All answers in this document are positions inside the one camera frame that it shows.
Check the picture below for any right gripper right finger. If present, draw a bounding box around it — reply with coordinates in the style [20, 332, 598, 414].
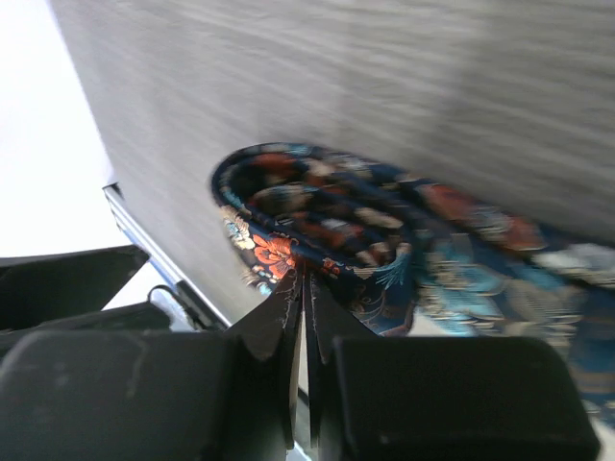
[305, 274, 601, 460]

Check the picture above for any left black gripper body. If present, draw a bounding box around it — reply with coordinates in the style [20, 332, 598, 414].
[1, 245, 171, 355]

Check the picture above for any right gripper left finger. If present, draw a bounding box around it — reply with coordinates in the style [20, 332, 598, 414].
[1, 270, 302, 460]

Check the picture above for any floral navy necktie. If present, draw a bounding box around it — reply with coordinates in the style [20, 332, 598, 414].
[210, 143, 614, 425]

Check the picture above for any aluminium rail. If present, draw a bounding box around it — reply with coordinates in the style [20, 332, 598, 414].
[103, 183, 232, 330]

